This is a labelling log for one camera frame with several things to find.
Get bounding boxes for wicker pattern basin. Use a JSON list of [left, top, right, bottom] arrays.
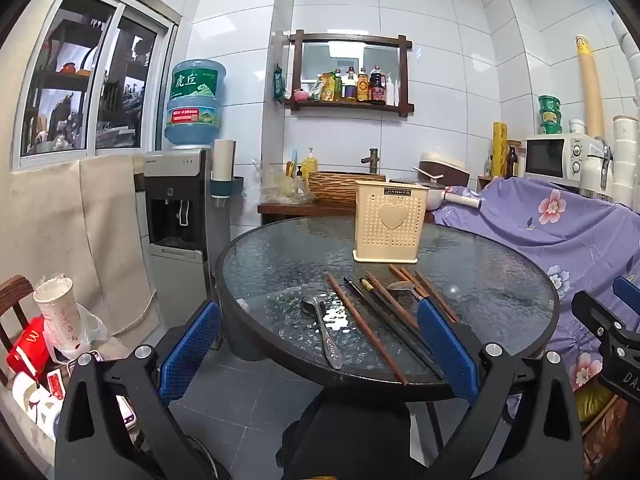
[[306, 171, 387, 206]]

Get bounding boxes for beige plastic utensil holder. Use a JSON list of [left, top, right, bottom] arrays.
[[353, 180, 432, 265]]

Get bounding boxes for sliding window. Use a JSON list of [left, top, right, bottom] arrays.
[[10, 0, 181, 171]]

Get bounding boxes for metal spoon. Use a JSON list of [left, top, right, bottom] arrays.
[[388, 281, 427, 303], [300, 296, 346, 371]]

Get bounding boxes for brown wooden chopstick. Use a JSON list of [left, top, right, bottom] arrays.
[[368, 272, 421, 331], [398, 265, 433, 301], [388, 265, 428, 302], [414, 270, 460, 324], [326, 273, 410, 386]]

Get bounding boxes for black chopstick with gold band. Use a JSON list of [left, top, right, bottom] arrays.
[[360, 278, 431, 356]]

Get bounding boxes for teal wall holder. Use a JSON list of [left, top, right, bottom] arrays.
[[210, 176, 246, 198]]

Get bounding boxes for white plastic bag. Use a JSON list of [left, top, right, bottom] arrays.
[[42, 305, 108, 361]]

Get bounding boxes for yellow sack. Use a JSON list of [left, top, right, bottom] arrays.
[[575, 385, 616, 423]]

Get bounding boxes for wooden wall shelf with mirror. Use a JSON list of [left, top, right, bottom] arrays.
[[284, 30, 412, 118]]

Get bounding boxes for white power cable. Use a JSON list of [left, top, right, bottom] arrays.
[[107, 285, 156, 336]]

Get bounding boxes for beige hanging cloth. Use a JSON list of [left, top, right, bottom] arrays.
[[10, 152, 161, 336]]

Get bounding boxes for yellow snack bag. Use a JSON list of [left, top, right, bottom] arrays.
[[311, 72, 335, 102]]

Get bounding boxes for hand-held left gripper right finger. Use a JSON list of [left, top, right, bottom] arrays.
[[416, 297, 586, 480]]

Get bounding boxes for white pot with handle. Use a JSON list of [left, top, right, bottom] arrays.
[[389, 178, 483, 211]]

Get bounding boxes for purple floral cloth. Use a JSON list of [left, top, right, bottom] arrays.
[[432, 177, 640, 391]]

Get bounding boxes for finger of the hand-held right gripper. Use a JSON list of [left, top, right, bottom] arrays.
[[571, 290, 640, 361], [612, 276, 640, 308]]

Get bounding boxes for yellow wrap roll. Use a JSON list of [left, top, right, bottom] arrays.
[[492, 121, 508, 179]]

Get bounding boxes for grey water dispenser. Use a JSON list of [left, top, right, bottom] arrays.
[[142, 147, 231, 318]]

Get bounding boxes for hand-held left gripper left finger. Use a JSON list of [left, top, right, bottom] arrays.
[[54, 300, 223, 480]]

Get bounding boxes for white microwave oven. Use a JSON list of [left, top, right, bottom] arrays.
[[522, 135, 601, 186]]

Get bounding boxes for blue water jug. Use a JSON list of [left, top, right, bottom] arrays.
[[165, 58, 227, 150]]

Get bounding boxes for wooden counter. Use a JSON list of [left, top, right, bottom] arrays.
[[257, 199, 436, 226]]

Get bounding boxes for red paper bag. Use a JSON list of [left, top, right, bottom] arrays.
[[6, 316, 51, 386]]

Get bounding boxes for wooden chair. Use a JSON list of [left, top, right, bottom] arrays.
[[0, 275, 35, 386]]

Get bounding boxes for round glass table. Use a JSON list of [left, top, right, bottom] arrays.
[[215, 216, 561, 401]]

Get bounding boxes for large white paper cup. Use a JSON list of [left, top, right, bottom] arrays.
[[33, 274, 81, 361]]

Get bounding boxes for stacks of white cups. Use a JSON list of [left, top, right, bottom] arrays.
[[612, 115, 640, 206]]

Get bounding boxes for brown white rice cooker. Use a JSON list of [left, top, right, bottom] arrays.
[[419, 152, 471, 188]]

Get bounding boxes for white pipe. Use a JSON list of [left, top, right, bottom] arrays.
[[612, 7, 640, 83]]

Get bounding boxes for tall brown paper cup stack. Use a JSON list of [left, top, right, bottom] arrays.
[[575, 35, 606, 138]]

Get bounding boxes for clear plastic bag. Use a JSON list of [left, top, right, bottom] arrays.
[[250, 160, 316, 206]]

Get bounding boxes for dark soy sauce bottle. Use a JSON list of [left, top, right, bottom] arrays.
[[369, 65, 387, 105]]

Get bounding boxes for white electric kettle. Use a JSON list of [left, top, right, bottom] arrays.
[[580, 137, 615, 198]]

